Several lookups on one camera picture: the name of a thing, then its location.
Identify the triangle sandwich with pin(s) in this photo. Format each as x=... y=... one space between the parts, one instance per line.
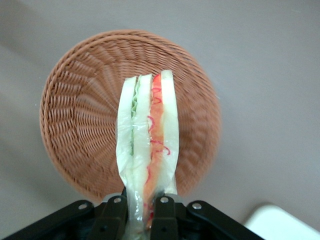
x=147 y=130

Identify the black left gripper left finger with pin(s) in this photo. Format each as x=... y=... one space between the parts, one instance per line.
x=111 y=220

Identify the brown round wicker basket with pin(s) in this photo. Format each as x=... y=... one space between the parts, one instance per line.
x=82 y=125

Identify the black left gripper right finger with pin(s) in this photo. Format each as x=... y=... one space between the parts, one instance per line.
x=165 y=220

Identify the beige plastic tray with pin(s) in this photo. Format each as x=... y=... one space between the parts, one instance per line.
x=277 y=223

